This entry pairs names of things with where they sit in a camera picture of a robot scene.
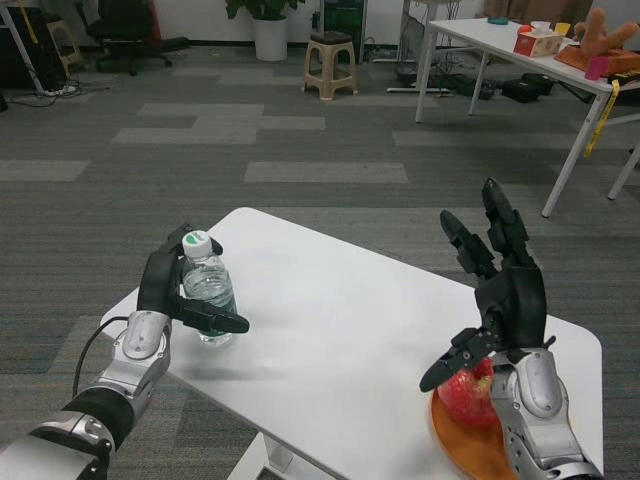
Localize orange plush toy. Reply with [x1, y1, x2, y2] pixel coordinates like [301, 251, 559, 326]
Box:
[572, 7, 640, 56]

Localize white standing desk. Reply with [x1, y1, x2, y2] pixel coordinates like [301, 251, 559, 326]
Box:
[387, 0, 451, 96]

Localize long white table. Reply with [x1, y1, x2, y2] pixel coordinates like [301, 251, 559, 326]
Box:
[414, 17, 640, 219]

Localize green and black equipment case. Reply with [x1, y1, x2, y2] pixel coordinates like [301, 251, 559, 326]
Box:
[322, 0, 362, 64]

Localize white table pedestal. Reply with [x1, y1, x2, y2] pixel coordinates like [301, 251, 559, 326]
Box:
[239, 432, 296, 480]

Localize orange and white tissue box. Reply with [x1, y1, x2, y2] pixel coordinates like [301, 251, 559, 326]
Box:
[514, 20, 564, 59]

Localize small beige stool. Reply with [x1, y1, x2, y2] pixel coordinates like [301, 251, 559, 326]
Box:
[45, 19, 86, 76]

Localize clear water bottle green label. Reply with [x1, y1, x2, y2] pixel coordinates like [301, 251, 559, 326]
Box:
[180, 229, 238, 349]

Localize black hard case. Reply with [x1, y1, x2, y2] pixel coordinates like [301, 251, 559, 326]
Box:
[519, 72, 555, 96]
[501, 78, 541, 105]

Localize black power adapter bundle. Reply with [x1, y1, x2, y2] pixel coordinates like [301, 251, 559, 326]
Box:
[449, 74, 496, 101]

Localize green plant in white pot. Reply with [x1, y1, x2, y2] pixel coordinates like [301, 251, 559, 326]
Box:
[224, 0, 306, 63]

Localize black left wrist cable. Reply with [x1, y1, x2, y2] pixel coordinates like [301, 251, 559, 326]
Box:
[72, 316, 132, 396]

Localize beige plastic stool brown seat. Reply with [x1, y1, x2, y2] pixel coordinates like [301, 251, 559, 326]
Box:
[302, 30, 360, 105]

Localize red apple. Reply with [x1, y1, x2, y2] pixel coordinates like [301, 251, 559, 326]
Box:
[438, 357, 501, 429]

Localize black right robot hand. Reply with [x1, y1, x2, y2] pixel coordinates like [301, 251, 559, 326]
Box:
[418, 177, 557, 394]

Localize pink cup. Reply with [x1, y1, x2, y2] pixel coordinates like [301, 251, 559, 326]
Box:
[585, 55, 610, 81]

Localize black mesh office chair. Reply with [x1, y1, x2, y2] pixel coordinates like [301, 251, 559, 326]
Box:
[74, 0, 191, 77]

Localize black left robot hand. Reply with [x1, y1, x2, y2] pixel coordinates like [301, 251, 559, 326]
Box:
[137, 222, 250, 336]

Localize orange tray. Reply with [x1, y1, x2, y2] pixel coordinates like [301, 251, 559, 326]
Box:
[553, 42, 640, 84]

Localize brown cardboard box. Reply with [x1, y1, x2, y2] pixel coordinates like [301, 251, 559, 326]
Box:
[537, 0, 596, 16]

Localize orange round plate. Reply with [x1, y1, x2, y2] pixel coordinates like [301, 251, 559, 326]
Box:
[430, 387, 519, 480]

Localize yellow measuring tape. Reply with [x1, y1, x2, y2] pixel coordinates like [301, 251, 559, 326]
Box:
[19, 0, 39, 44]
[583, 79, 621, 159]

